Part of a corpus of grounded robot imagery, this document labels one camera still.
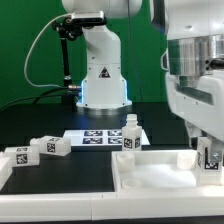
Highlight white U-shaped obstacle fence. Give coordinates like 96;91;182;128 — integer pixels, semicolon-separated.
0;151;224;223

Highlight white square table top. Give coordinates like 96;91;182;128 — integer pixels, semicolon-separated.
111;150;224;192

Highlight grey camera cable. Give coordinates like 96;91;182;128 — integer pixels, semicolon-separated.
23;13;72;89

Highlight white sheet with markers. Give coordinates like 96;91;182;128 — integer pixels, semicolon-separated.
62;129;151;147

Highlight black cables at base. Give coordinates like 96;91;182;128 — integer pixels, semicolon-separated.
0;84;83;112

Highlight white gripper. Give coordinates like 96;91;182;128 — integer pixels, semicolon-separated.
160;49;224;165

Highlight black camera on stand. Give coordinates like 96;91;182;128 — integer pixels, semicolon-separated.
51;13;107;104

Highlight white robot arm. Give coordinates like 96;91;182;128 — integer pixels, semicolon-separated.
62;0;224;163

